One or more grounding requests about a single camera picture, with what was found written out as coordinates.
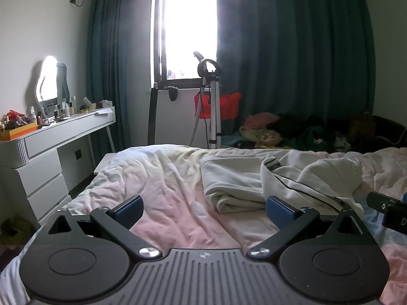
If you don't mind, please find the white stool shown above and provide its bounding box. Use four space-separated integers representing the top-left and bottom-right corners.
93 153 117 175

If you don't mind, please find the orange tray of cosmetics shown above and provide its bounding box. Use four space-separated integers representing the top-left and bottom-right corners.
1 110 38 141

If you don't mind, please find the white dressing table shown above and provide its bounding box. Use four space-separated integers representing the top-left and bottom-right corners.
1 108 116 228

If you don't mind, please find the pastel tie-dye bed duvet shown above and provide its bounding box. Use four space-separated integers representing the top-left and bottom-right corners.
1 145 406 304

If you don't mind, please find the lit vanity mirror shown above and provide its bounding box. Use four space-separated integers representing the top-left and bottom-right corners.
35 56 70 119

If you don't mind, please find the pile of clothes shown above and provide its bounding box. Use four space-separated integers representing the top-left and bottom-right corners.
232 113 406 154

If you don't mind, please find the white zip-up jacket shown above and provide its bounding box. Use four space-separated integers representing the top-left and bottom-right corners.
199 149 364 216

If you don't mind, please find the dark teal right curtain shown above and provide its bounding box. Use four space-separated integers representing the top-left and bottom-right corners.
217 0 375 135

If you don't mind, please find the dark teal left curtain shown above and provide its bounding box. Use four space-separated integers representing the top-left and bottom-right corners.
86 0 130 151

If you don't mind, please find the red laundry bag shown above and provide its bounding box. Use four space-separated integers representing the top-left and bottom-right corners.
199 92 241 120

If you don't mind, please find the dark teal curtain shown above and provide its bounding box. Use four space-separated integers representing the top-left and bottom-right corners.
86 0 130 151
217 0 375 135

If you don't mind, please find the garment steamer stand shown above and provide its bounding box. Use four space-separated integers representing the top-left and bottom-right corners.
187 51 222 149

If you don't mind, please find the window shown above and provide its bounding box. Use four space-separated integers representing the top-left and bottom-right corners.
154 0 217 89

